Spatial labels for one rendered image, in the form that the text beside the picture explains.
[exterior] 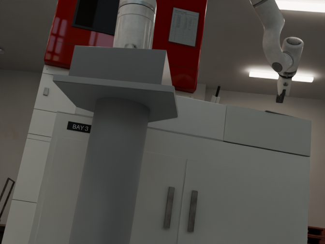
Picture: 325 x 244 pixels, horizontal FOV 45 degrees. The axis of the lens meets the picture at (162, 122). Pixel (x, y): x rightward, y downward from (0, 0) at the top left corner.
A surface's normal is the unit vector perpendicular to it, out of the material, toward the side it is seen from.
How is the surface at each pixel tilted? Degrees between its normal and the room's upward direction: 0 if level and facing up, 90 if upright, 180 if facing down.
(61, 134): 90
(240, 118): 90
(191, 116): 90
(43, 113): 90
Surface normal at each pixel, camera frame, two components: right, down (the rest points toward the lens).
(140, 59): -0.09, -0.29
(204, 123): 0.18, -0.25
